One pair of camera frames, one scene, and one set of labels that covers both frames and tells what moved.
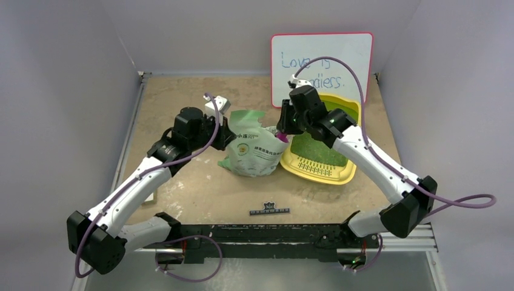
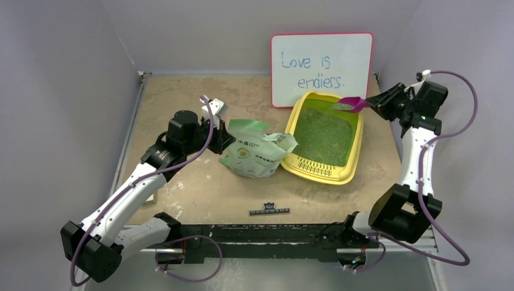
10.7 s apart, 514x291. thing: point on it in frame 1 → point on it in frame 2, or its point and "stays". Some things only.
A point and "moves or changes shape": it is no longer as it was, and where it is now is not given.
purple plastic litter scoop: x=282 y=137 → x=352 y=104
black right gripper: x=286 y=114 → x=388 y=104
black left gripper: x=225 y=135 stays
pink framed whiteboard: x=289 y=53 stays
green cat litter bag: x=256 y=151 moves or changes shape
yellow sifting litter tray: x=307 y=159 stays
